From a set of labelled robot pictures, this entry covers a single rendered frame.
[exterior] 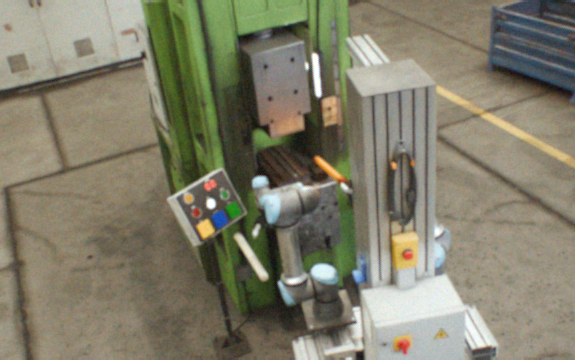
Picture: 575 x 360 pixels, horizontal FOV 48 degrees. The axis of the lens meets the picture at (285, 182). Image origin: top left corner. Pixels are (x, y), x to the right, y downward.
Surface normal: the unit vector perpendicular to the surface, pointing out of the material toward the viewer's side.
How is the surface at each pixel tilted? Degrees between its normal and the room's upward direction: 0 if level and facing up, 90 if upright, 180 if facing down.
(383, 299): 0
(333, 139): 90
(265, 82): 90
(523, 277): 0
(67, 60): 90
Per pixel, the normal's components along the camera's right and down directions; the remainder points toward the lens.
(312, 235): 0.39, 0.44
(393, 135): 0.15, 0.50
